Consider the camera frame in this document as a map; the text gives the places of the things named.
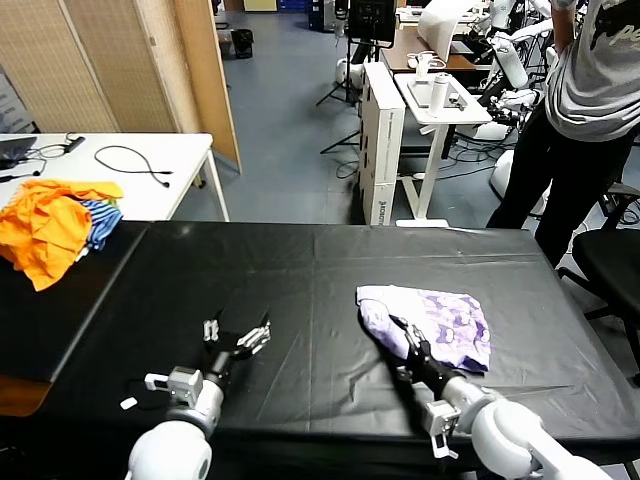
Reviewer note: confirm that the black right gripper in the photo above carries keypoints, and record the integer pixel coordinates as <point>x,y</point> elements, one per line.
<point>430,375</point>

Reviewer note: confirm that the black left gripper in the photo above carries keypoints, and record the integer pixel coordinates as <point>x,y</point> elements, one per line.
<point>225,350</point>

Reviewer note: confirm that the lavender printed t-shirt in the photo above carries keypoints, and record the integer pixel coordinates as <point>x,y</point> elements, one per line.
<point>450,320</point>

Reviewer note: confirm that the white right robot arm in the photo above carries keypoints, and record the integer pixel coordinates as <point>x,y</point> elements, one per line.
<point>510,435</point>

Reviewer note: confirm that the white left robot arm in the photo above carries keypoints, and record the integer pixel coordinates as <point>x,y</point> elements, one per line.
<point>175,445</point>

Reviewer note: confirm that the black plastic table cover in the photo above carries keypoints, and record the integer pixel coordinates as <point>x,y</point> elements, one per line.
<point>525,260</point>

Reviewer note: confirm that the white table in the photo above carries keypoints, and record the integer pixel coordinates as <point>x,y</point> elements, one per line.
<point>151,196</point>

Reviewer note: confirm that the blue striped garment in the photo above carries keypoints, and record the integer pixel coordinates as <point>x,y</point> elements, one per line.
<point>103,223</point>

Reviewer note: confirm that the green garment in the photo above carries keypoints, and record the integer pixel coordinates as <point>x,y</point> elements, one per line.
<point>113,204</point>

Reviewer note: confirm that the tall white cardboard box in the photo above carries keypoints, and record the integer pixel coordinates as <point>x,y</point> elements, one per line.
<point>383,151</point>

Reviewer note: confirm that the black topped wooden side table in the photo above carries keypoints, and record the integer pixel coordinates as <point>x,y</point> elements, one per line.
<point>30,325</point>

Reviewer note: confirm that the black office chair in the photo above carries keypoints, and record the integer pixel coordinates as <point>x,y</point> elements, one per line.
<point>610,260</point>

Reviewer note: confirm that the orange garment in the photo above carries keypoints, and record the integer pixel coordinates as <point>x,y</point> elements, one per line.
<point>46,231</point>

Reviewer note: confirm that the person in grey shirt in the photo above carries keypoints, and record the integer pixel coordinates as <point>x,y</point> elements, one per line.
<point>575,175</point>

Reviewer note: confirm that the white standing desk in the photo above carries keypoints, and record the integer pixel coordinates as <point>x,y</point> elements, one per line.
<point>478,115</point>

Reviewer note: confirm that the grey tablet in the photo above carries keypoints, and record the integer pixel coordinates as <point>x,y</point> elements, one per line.
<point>418,96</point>

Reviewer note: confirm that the small black desk object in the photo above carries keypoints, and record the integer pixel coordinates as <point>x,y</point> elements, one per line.
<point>455,99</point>

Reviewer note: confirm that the white bottle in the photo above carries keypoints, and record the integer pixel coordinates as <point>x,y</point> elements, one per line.
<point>437,96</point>

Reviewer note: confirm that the white headset on stand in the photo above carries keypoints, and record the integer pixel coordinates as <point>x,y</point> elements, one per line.
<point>423,65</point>

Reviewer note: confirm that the white round device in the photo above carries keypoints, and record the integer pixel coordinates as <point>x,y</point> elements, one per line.
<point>351,71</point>

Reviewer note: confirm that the dark laptop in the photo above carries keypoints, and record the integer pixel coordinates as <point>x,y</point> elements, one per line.
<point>13,148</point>

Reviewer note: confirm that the black trash bin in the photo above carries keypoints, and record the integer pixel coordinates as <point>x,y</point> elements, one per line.
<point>242,44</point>

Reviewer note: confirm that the brown desk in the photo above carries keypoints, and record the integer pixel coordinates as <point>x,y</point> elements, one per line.
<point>401,51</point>

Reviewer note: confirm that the white humanoid robot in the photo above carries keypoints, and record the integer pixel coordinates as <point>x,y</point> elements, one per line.
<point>513,66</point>

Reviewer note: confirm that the wooden partition screen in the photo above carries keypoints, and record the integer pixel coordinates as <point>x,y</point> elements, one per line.
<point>100,65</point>

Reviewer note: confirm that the white curved sheet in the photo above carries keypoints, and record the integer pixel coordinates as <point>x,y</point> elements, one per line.
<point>438,31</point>

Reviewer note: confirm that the black panel on tripod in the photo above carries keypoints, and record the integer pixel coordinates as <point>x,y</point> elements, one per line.
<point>371,21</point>

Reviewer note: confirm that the blue storage crate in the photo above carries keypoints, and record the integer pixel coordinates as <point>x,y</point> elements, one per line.
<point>293,5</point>

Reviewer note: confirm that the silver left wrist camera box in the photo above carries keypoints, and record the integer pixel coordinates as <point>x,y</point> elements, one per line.
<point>182,385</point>

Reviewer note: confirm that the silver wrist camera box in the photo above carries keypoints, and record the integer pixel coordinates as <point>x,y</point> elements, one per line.
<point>182,385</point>
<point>440,422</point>

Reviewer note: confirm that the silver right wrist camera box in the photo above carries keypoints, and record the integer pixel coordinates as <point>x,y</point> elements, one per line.
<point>440,422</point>

